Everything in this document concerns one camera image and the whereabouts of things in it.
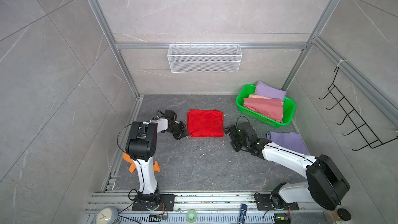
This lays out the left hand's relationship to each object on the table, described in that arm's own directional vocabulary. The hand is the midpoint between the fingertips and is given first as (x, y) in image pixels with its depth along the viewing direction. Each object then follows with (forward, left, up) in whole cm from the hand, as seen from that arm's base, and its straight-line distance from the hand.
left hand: (190, 129), depth 98 cm
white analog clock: (-44, +37, +2) cm, 58 cm away
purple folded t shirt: (-10, -61, 0) cm, 61 cm away
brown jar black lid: (-48, -62, +8) cm, 79 cm away
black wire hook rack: (-21, -72, +32) cm, 82 cm away
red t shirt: (+4, -10, 0) cm, 11 cm away
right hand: (-8, -20, +8) cm, 23 cm away
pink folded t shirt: (+10, -54, +7) cm, 55 cm away
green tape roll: (-46, -1, -1) cm, 46 cm away
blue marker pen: (-45, -24, +1) cm, 52 cm away
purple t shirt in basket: (+24, -52, +10) cm, 59 cm away
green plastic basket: (+11, -66, +7) cm, 68 cm away
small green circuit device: (-48, -42, -2) cm, 64 cm away
